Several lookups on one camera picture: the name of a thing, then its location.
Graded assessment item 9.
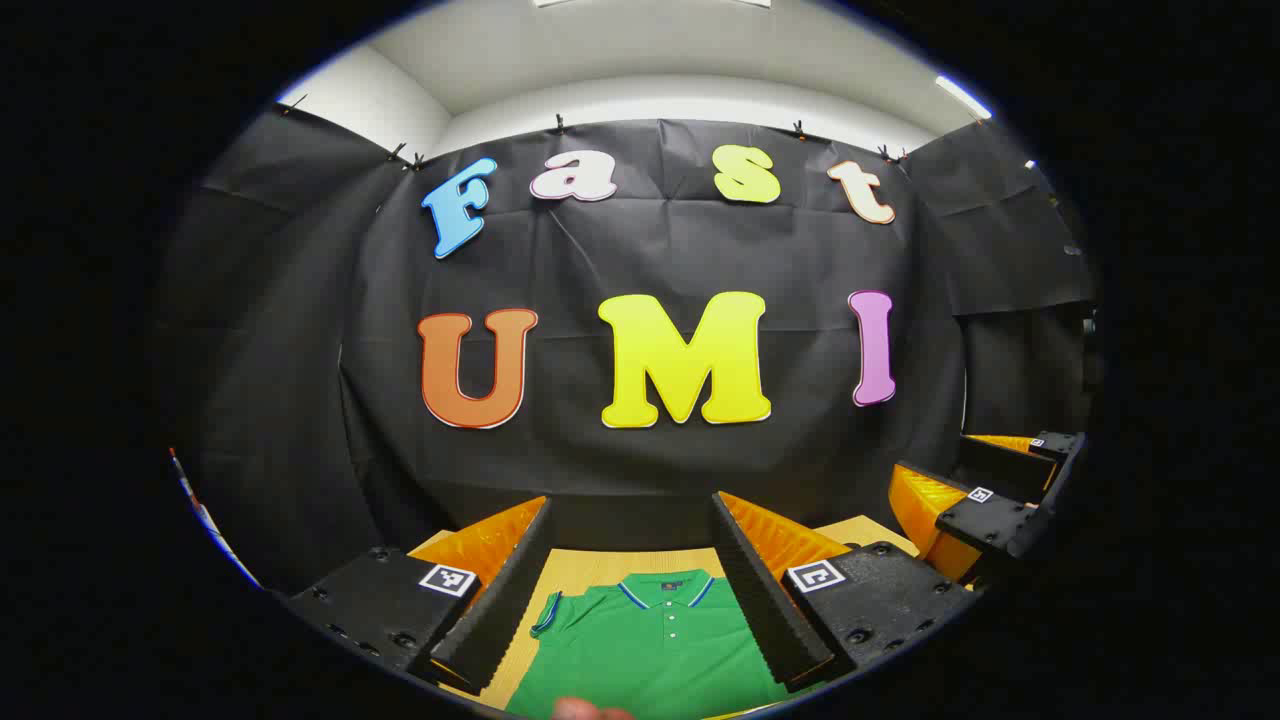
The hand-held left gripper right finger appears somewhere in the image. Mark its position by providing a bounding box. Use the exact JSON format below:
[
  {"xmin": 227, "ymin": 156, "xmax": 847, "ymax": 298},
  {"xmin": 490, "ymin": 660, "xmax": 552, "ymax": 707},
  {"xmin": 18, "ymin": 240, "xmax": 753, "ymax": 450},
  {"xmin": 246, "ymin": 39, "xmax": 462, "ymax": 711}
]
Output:
[{"xmin": 711, "ymin": 490, "xmax": 978, "ymax": 693}]

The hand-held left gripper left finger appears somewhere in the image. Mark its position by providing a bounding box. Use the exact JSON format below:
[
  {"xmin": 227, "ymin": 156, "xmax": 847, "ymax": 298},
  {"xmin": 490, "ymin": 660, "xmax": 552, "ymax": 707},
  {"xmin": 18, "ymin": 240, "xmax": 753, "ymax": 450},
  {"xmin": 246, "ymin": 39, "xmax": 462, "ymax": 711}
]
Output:
[{"xmin": 288, "ymin": 497, "xmax": 557, "ymax": 698}]

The green T-shirt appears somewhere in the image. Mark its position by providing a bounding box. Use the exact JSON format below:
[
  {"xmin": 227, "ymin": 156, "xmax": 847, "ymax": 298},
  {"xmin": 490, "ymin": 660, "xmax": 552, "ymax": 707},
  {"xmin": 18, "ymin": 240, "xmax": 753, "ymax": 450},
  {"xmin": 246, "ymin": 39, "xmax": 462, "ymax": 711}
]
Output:
[{"xmin": 505, "ymin": 570, "xmax": 801, "ymax": 720}]

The white and blue object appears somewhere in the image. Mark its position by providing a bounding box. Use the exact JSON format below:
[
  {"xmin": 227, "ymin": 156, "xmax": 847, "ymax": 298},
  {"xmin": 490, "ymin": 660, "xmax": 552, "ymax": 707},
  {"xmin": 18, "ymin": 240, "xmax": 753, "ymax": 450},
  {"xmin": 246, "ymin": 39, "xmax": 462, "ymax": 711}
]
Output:
[{"xmin": 168, "ymin": 448, "xmax": 263, "ymax": 589}]

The ceiling light strip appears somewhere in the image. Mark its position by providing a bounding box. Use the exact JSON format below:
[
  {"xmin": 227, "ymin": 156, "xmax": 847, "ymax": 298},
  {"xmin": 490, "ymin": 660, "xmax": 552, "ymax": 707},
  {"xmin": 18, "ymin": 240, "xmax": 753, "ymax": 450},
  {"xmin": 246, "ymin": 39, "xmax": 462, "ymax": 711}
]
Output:
[{"xmin": 935, "ymin": 75, "xmax": 993, "ymax": 121}]

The black backdrop cloth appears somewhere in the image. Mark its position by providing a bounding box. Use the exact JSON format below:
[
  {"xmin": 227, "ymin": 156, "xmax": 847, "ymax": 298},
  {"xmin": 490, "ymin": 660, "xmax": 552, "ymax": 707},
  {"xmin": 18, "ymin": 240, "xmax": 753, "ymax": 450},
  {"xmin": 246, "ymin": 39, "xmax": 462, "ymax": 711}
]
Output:
[{"xmin": 155, "ymin": 100, "xmax": 1101, "ymax": 596}]

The row of black cloth clips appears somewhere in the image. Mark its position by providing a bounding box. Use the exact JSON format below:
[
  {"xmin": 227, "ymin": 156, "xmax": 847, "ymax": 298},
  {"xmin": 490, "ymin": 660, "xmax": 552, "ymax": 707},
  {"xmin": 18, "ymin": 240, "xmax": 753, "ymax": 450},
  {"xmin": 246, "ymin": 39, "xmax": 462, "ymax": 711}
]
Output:
[{"xmin": 280, "ymin": 95, "xmax": 911, "ymax": 171}]

